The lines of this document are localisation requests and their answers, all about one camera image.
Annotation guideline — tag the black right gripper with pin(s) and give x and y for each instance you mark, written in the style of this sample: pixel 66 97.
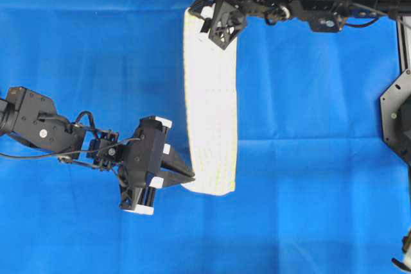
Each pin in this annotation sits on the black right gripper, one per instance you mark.
pixel 223 19

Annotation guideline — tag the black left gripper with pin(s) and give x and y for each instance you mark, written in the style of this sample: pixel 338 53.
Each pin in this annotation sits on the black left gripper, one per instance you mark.
pixel 142 157

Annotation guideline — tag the yellow checked towel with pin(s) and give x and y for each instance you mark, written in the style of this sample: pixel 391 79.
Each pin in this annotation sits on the yellow checked towel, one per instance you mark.
pixel 211 110

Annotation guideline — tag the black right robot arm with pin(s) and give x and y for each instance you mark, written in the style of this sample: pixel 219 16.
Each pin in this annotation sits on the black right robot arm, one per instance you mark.
pixel 323 16

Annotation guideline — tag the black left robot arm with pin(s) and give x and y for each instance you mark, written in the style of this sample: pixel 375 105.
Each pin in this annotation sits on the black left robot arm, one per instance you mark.
pixel 32 120

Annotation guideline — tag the blue table cloth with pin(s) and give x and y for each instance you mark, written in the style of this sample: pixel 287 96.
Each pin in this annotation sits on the blue table cloth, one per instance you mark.
pixel 317 191

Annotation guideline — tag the black table frame rail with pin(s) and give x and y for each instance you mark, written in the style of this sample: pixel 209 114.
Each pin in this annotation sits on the black table frame rail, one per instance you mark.
pixel 403 40

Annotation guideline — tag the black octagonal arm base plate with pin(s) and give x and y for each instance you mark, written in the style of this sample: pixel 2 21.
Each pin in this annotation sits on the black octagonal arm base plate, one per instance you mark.
pixel 395 116

